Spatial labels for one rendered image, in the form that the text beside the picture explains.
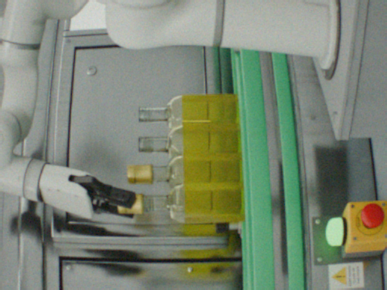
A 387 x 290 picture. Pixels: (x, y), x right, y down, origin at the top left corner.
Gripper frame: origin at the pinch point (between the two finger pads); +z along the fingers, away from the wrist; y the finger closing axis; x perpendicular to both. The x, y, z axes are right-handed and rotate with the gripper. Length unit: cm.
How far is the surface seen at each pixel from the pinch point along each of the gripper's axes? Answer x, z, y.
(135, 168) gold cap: 6.6, 0.6, 1.2
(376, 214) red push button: -4.1, 40.8, 25.0
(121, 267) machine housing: -6.4, 0.2, -16.4
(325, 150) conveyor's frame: 10.1, 31.5, 15.3
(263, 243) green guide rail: -7.2, 24.8, 13.2
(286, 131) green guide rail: 12.8, 24.4, 13.5
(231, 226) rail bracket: 2.6, 18.8, -5.2
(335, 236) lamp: -6.7, 35.5, 20.2
